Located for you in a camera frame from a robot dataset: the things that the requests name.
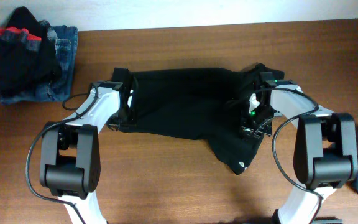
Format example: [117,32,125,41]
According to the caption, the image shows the black t-shirt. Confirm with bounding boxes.
[120,63,285,175]

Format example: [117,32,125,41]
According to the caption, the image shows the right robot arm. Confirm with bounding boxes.
[239,72,358,224]

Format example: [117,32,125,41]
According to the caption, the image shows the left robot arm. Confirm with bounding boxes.
[40,68,137,223]

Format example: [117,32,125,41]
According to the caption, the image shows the folded blue denim jeans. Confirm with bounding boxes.
[0,20,78,105]

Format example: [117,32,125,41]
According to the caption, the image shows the black garment with red trim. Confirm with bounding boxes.
[0,6,62,96]

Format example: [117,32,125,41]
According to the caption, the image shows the left black cable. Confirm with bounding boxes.
[25,82,136,224]

